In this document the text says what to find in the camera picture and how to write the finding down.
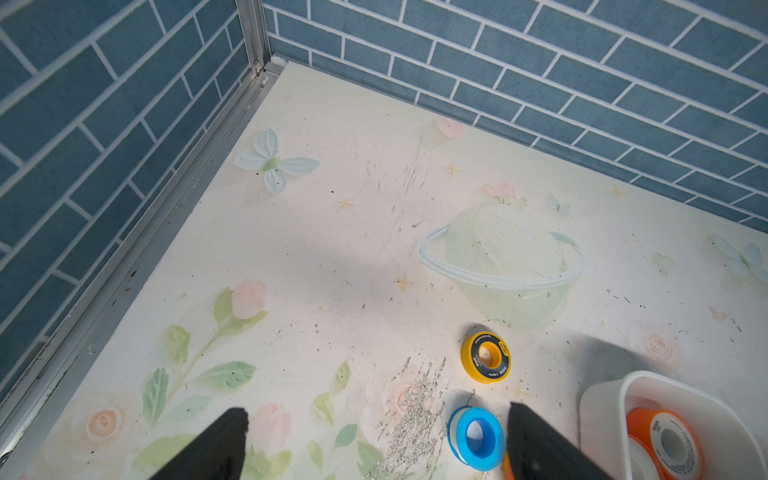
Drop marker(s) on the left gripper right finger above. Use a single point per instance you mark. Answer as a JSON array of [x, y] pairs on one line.
[[537, 451]]

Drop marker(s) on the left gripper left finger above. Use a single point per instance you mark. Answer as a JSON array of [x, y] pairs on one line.
[[217, 453]]

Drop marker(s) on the orange sealing tape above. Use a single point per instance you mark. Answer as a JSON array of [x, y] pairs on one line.
[[642, 463], [671, 440], [506, 467]]

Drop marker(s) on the blue tape roll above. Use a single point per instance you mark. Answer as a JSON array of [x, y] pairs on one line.
[[476, 438]]

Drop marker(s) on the yellow black tape roll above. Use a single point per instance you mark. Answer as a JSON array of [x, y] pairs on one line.
[[485, 357]]

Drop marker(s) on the white storage box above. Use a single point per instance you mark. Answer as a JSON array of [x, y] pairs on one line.
[[729, 449]]

